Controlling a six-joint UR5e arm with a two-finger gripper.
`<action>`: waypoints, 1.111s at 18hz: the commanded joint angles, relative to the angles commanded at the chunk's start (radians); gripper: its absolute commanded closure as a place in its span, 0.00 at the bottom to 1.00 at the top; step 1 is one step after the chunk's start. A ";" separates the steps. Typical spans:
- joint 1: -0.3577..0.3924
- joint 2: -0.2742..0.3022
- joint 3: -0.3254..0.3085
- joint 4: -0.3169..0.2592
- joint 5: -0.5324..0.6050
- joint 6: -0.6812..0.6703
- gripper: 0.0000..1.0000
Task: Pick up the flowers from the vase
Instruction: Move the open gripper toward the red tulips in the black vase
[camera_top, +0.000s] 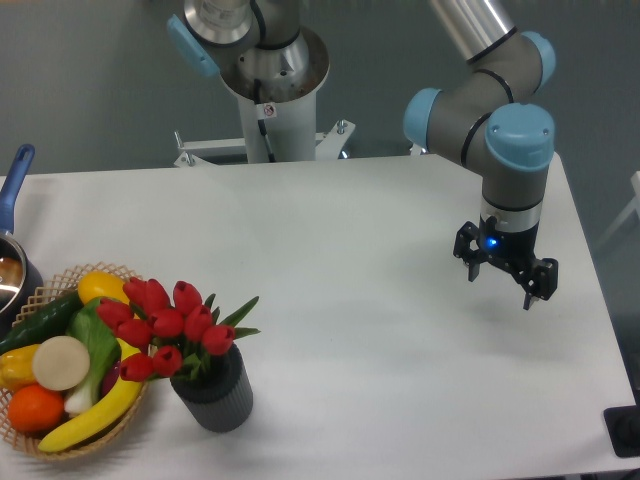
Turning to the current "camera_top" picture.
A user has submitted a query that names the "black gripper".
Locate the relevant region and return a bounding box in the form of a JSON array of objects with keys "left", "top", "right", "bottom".
[{"left": 453, "top": 216, "right": 559, "bottom": 310}]

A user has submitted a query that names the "red tulip bouquet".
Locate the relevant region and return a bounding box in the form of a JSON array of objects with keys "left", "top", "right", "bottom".
[{"left": 97, "top": 278, "right": 259, "bottom": 384}]

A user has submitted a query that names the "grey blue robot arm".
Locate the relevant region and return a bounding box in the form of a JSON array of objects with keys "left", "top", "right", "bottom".
[{"left": 167, "top": 1, "right": 558, "bottom": 302}]

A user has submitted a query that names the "dark grey ribbed vase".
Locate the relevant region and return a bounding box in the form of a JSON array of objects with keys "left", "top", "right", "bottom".
[{"left": 170, "top": 344, "right": 254, "bottom": 433}]

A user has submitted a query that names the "black device at table edge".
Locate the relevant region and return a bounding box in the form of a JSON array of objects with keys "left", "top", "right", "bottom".
[{"left": 603, "top": 405, "right": 639, "bottom": 458}]

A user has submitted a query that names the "yellow banana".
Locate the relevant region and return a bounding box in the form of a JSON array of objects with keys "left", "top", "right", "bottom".
[{"left": 37, "top": 337, "right": 144, "bottom": 454}]

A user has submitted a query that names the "yellow lemon squash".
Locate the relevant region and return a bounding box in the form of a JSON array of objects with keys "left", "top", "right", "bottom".
[{"left": 77, "top": 271, "right": 129, "bottom": 304}]

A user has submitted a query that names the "purple red fruit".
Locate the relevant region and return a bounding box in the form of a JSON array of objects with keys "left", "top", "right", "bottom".
[{"left": 100, "top": 361, "right": 120, "bottom": 398}]

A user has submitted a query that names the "green bok choy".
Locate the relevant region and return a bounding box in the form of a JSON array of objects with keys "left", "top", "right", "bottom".
[{"left": 64, "top": 297, "right": 121, "bottom": 417}]

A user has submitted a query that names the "beige round radish slice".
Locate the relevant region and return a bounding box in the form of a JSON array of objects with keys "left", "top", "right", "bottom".
[{"left": 32, "top": 336, "right": 90, "bottom": 391}]

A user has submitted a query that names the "dark green cucumber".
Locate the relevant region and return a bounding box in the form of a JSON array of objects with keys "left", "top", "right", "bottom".
[{"left": 1, "top": 290, "right": 83, "bottom": 354}]

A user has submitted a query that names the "orange fruit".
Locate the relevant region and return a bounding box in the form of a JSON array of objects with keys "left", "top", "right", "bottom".
[{"left": 7, "top": 384, "right": 64, "bottom": 433}]

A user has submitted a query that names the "yellow bell pepper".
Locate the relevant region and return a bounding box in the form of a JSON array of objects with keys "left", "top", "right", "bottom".
[{"left": 1, "top": 344, "right": 40, "bottom": 392}]

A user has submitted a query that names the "woven wicker basket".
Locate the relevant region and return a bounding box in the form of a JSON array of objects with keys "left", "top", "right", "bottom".
[{"left": 1, "top": 262, "right": 148, "bottom": 462}]

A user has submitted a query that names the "white frame at right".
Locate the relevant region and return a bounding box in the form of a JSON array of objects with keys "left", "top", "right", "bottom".
[{"left": 595, "top": 171, "right": 639, "bottom": 251}]

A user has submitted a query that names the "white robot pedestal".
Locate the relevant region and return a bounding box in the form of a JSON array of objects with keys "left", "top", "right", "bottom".
[{"left": 168, "top": 18, "right": 356, "bottom": 167}]

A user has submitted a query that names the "blue handled saucepan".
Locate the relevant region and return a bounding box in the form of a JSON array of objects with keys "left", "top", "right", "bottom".
[{"left": 1, "top": 144, "right": 43, "bottom": 338}]

